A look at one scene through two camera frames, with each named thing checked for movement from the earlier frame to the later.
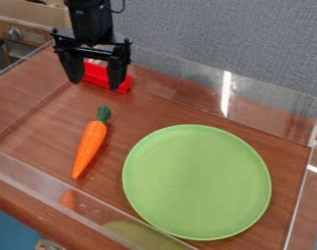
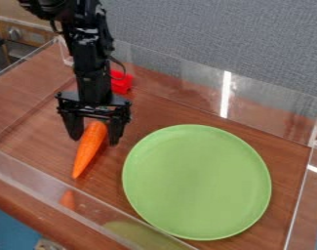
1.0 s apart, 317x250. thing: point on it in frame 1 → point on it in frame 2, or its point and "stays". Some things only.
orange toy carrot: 92,142 stays
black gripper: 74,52 → 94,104
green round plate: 197,180 stays
